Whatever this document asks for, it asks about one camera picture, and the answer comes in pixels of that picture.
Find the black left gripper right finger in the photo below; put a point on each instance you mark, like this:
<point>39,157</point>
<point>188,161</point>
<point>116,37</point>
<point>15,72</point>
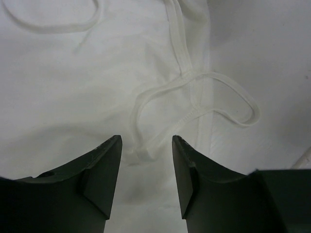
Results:
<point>215,199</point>

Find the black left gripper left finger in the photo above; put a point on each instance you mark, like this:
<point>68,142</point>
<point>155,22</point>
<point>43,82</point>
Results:
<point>76,197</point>

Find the white tank top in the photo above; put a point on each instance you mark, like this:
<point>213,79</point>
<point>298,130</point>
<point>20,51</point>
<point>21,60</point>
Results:
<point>232,77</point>

